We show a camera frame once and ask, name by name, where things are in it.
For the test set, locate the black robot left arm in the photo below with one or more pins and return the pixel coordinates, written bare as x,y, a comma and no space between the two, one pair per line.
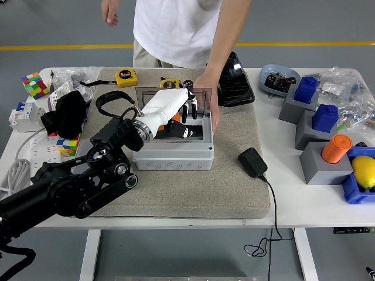
73,187

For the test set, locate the smoky transparent box lid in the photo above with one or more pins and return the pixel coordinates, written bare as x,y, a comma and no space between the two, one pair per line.
140,99

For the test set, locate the small colourful puzzle cube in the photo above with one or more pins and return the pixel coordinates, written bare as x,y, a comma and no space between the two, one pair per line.
68,145

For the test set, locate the blue-grey bowl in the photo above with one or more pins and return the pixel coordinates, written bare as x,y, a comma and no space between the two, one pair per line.
268,71

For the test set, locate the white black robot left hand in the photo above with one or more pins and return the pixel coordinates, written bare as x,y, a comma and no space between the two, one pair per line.
164,105

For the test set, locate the blue block battery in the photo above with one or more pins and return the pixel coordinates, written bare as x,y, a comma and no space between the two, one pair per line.
324,118
306,90

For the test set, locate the yellow tape measure chrome face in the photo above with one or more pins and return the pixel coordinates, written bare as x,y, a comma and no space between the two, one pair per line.
170,83

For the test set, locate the person's right hand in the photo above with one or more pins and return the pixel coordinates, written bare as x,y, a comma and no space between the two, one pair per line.
110,14

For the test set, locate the white circuit breaker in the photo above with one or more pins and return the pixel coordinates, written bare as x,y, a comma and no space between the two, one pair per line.
25,117

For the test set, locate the dark pen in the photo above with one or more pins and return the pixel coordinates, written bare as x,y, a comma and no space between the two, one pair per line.
52,80

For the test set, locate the white table leg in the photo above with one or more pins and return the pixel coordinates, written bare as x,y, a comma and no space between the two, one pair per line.
306,254
89,254

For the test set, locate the clear bags of small parts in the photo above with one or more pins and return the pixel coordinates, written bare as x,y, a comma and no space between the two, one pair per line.
351,96

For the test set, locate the black plug adapter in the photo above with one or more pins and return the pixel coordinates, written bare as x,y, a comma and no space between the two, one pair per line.
252,162

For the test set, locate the yellow lemon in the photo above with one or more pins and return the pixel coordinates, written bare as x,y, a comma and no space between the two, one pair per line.
364,171

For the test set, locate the small black cylinder capacitor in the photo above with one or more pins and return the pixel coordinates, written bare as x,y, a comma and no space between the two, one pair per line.
188,83

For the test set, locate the blue plastic bin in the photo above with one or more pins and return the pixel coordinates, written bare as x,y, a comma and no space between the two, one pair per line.
353,193

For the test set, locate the person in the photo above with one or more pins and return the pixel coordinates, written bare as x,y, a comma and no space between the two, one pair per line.
175,29

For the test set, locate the person's left forearm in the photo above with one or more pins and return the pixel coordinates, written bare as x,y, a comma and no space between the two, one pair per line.
225,41

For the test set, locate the small white module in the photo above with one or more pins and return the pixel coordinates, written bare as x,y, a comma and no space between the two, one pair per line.
86,93

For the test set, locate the large colourful puzzle cube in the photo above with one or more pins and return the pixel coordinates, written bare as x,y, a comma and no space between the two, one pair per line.
35,86

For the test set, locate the grey plastic junction box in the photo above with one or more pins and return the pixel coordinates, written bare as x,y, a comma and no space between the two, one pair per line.
175,158

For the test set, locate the black cloth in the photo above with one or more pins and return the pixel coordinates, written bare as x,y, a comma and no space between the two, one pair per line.
67,114

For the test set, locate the white purple card packet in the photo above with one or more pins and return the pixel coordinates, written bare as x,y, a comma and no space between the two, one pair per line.
60,90

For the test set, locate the grey cube holder round hole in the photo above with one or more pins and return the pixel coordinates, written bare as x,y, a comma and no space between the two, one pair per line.
79,167

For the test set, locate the clear plastic bag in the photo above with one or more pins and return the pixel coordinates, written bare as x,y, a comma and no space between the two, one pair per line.
73,73

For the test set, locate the person's left hand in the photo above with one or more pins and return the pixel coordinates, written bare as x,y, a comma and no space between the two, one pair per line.
209,93

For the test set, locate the white power strip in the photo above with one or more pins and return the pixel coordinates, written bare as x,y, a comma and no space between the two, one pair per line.
44,152

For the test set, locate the dark electronic parts pile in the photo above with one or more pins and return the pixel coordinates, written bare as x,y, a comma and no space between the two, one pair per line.
278,82

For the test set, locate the grey-brown fabric mat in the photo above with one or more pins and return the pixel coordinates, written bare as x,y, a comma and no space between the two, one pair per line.
190,194

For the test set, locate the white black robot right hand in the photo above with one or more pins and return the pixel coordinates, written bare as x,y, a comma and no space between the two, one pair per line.
371,272

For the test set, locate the black table control panel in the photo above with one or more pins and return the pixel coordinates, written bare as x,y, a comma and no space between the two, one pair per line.
351,230

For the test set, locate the orange cylinder battery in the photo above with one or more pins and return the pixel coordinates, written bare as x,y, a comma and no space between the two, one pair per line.
335,149
176,117

